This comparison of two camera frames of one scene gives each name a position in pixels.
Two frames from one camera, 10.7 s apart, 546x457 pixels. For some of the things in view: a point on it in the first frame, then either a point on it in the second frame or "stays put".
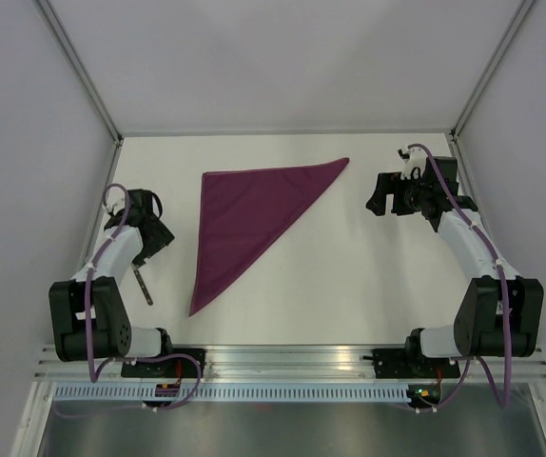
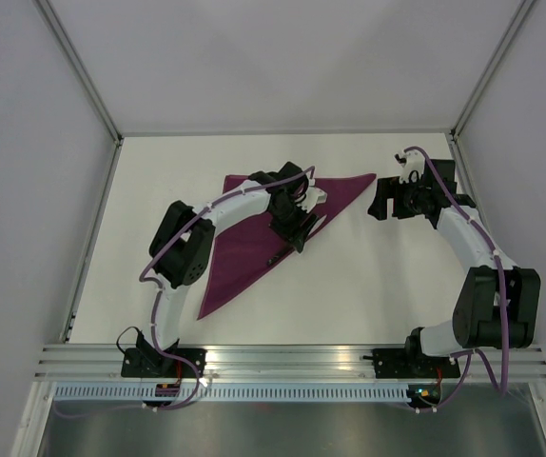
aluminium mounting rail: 282,365 stays put
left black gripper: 163,239 → 294,233
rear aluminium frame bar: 283,133 stays put
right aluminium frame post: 490,69 stays put
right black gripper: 377,204 stays put
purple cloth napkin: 243,212 → 337,189
